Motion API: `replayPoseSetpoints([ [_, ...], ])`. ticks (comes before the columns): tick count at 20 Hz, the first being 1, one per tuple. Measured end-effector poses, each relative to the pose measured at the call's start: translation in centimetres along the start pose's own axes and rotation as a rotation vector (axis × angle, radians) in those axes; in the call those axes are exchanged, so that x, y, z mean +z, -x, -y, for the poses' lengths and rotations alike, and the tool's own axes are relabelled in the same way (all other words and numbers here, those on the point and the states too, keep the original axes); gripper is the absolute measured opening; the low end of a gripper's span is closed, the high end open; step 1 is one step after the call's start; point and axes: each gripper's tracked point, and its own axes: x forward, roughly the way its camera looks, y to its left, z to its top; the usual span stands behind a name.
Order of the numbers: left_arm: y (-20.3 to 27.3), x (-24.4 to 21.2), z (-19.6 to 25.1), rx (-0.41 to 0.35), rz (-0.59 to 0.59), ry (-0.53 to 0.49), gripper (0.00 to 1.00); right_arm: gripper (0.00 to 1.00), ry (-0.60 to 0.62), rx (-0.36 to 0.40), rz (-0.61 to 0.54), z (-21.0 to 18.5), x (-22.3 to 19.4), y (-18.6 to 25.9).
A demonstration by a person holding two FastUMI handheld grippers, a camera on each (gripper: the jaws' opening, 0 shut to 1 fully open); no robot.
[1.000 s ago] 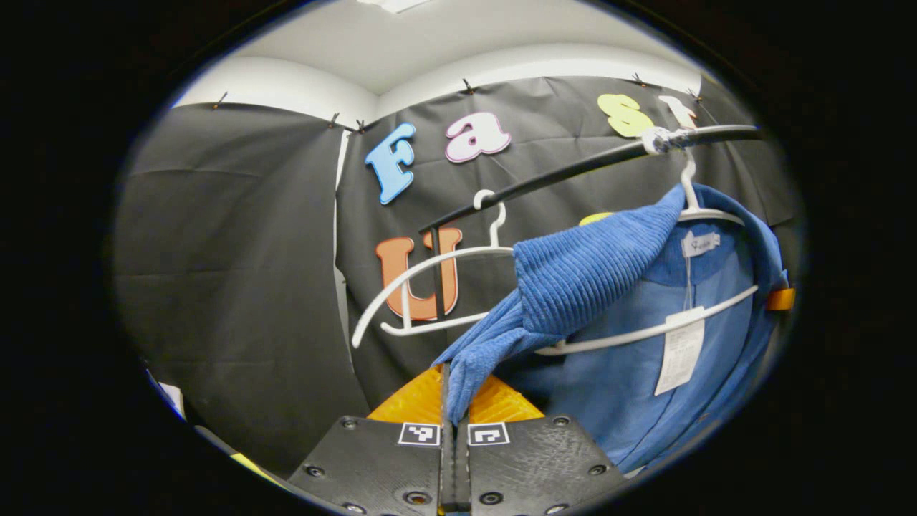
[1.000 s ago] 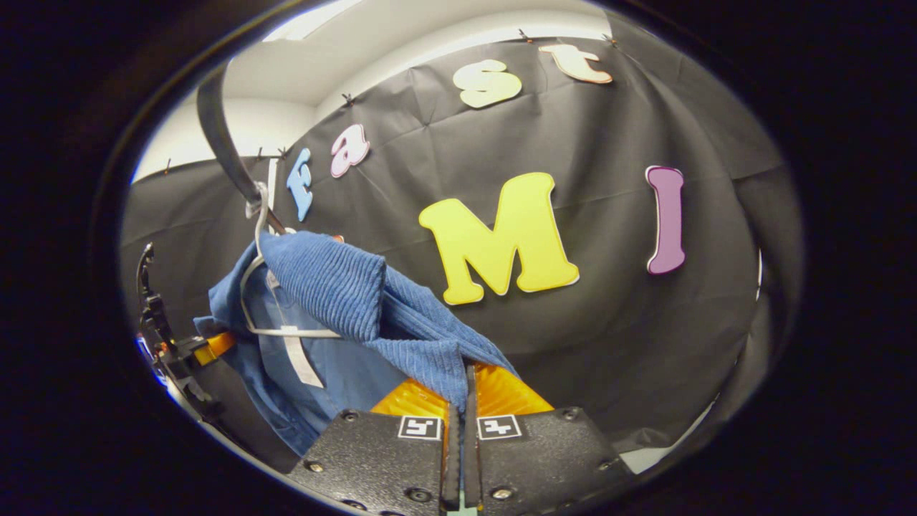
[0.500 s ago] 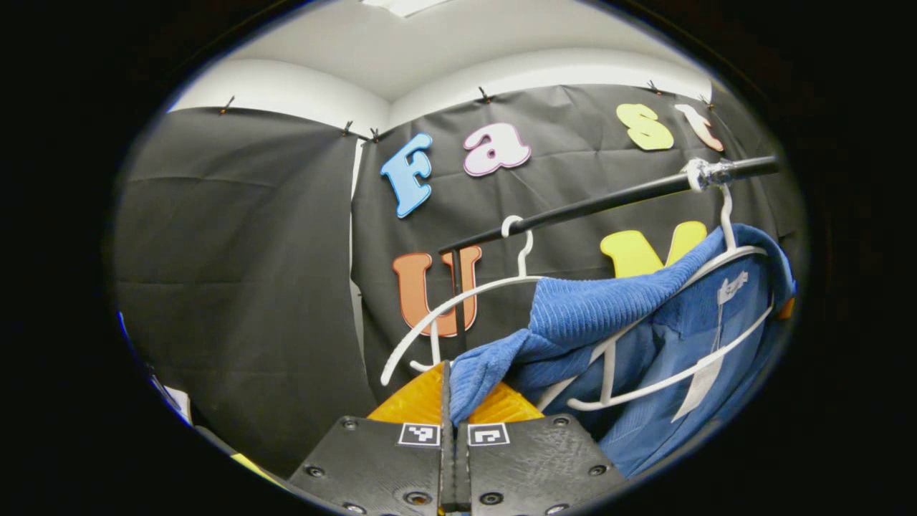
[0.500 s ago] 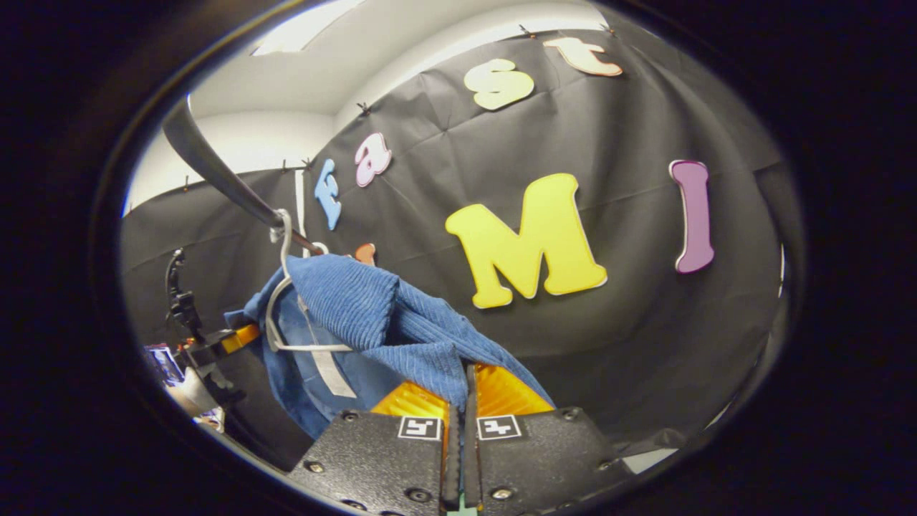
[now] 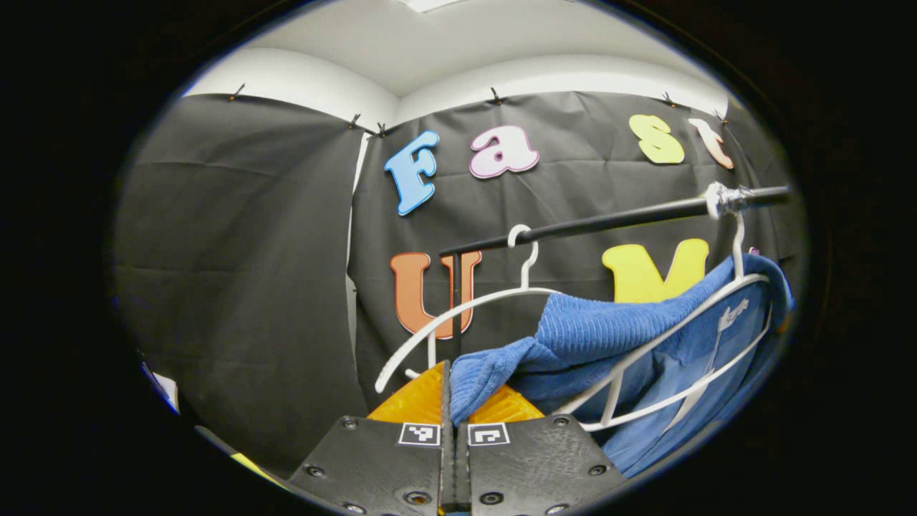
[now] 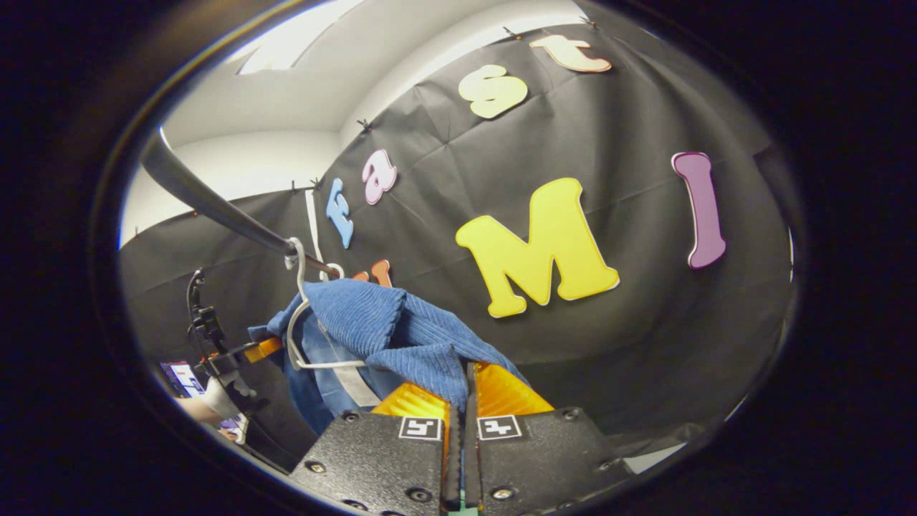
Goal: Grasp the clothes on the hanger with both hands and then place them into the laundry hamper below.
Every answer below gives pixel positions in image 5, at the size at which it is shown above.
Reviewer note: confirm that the black backdrop cloth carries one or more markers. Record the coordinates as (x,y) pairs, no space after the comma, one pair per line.
(251,251)

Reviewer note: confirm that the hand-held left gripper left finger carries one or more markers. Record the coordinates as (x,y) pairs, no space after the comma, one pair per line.
(445,401)

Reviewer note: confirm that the blue jacket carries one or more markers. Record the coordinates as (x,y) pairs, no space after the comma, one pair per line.
(594,330)

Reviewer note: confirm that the white plastic hanger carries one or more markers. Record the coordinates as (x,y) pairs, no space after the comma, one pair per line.
(738,247)
(438,322)

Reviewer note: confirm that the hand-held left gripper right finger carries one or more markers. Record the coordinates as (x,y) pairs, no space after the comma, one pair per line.
(534,462)

